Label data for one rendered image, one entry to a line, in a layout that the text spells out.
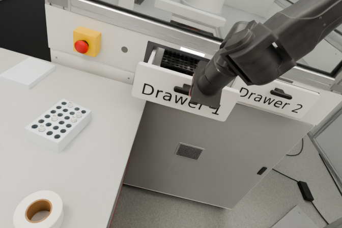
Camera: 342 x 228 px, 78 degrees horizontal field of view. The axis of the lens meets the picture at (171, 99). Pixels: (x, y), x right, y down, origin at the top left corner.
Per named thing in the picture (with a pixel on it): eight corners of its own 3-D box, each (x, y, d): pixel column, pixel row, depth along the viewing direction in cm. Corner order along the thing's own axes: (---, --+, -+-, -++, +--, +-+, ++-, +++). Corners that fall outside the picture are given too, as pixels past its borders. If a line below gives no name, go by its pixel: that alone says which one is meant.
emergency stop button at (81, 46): (86, 56, 64) (86, 44, 61) (73, 52, 63) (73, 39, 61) (90, 52, 66) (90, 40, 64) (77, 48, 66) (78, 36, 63)
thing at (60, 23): (317, 125, 80) (346, 96, 72) (48, 47, 71) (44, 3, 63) (258, 36, 156) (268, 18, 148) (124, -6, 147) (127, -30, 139)
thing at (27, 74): (29, 89, 60) (28, 85, 59) (-1, 80, 60) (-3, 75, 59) (55, 69, 70) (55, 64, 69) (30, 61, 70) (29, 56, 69)
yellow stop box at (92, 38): (94, 58, 67) (95, 37, 62) (71, 52, 66) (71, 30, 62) (100, 52, 71) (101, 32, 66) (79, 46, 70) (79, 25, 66)
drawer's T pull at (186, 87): (200, 99, 55) (202, 95, 54) (172, 91, 54) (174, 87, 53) (200, 91, 58) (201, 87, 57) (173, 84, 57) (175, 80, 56)
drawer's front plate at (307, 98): (301, 119, 77) (321, 95, 71) (226, 97, 75) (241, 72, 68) (298, 115, 79) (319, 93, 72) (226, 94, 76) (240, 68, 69)
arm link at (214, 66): (210, 61, 35) (238, 80, 35) (228, 34, 37) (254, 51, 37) (198, 78, 42) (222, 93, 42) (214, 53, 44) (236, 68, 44)
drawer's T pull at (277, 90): (290, 100, 69) (293, 97, 68) (269, 94, 68) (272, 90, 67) (287, 94, 71) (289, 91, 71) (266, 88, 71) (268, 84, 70)
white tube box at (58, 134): (58, 153, 47) (57, 143, 45) (26, 139, 48) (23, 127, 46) (90, 120, 57) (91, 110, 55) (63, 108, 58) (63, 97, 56)
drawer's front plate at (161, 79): (224, 122, 63) (241, 93, 57) (131, 95, 61) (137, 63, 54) (224, 118, 65) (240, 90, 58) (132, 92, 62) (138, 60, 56)
